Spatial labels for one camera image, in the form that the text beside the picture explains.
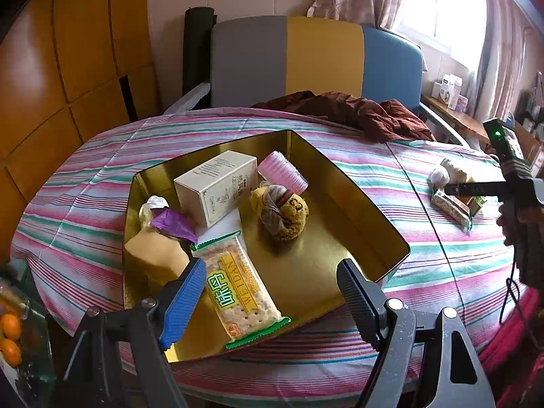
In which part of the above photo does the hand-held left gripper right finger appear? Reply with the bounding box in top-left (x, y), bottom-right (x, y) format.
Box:
top-left (336, 258), bottom-right (496, 408)

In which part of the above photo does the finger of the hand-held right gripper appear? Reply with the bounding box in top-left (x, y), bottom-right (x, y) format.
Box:
top-left (444, 181), bottom-right (508, 198)

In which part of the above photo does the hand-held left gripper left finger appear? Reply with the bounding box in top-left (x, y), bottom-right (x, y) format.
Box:
top-left (64, 258), bottom-right (207, 408)

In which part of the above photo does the beige sock roll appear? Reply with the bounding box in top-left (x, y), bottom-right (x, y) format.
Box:
top-left (441, 158), bottom-right (474, 183)

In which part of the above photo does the cracker packet green trim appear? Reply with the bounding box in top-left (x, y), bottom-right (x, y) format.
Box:
top-left (189, 230), bottom-right (292, 351)
top-left (431, 189), bottom-right (473, 230)

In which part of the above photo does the yellow sponge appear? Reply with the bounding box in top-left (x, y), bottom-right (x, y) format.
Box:
top-left (123, 227), bottom-right (190, 290)

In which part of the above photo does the gold tin box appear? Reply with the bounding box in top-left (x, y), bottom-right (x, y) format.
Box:
top-left (122, 130), bottom-right (411, 363)

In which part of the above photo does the purple snack packet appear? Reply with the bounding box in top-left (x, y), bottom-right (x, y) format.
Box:
top-left (151, 207), bottom-right (199, 245)

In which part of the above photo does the white plastic ball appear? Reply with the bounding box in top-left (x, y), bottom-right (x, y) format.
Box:
top-left (137, 195), bottom-right (167, 232)

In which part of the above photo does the yellow brown sock ball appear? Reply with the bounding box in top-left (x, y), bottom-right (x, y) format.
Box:
top-left (250, 182), bottom-right (309, 241)

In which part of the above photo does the beige carton box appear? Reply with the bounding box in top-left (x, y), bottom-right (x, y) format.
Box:
top-left (173, 150), bottom-right (258, 229)

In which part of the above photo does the pink plastic hair roller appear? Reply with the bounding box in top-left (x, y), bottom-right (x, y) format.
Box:
top-left (257, 151), bottom-right (309, 196)

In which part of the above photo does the person's right hand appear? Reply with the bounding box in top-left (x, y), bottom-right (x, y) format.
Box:
top-left (496, 202), bottom-right (517, 247)

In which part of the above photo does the small white ball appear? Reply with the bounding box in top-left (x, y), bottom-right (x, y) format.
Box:
top-left (428, 166), bottom-right (451, 187)

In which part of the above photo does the wooden sill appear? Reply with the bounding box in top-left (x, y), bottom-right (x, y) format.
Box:
top-left (421, 93), bottom-right (494, 145)

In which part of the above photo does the pink box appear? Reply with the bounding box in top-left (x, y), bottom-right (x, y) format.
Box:
top-left (446, 93), bottom-right (469, 113)

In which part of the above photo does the white box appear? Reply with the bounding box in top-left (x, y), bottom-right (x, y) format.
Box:
top-left (431, 73), bottom-right (463, 103)

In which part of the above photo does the pink patterned curtain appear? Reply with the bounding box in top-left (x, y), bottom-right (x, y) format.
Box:
top-left (474, 0), bottom-right (544, 124)

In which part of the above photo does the brown crumpled cloth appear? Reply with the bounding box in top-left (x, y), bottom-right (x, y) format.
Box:
top-left (251, 90), bottom-right (436, 143)

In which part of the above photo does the window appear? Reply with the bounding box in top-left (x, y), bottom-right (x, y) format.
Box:
top-left (395, 0), bottom-right (489, 69)

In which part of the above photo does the glass side table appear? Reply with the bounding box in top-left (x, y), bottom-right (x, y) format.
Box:
top-left (0, 259), bottom-right (56, 408)

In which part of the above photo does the orange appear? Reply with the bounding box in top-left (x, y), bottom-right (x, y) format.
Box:
top-left (0, 313), bottom-right (23, 341)
top-left (0, 338), bottom-right (22, 368)

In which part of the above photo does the grey yellow blue padded bench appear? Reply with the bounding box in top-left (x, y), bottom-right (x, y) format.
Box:
top-left (210, 16), bottom-right (472, 145)

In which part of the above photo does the black rolled mat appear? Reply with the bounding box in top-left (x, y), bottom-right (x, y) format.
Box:
top-left (183, 6), bottom-right (217, 96)

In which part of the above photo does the wooden wardrobe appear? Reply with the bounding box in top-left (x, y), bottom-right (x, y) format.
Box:
top-left (0, 0), bottom-right (162, 239)

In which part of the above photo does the black cable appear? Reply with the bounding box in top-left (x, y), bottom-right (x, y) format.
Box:
top-left (499, 259), bottom-right (528, 326)

